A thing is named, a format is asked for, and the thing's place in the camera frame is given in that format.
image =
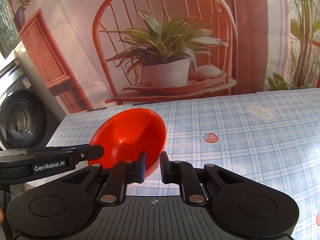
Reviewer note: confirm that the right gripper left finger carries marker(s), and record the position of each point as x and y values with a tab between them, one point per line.
116	180

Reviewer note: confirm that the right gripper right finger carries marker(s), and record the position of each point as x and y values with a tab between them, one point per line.
183	174

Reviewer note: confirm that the red bowl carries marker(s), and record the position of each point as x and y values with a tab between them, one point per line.
128	133

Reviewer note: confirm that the person left hand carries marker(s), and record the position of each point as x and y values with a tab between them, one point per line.
1	215

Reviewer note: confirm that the black front-load washing machine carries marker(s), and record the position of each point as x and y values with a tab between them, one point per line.
26	121

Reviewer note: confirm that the blue plaid tablecloth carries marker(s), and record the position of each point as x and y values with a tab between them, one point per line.
269	137

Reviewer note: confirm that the printed room backdrop cloth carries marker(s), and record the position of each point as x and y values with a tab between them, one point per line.
90	53

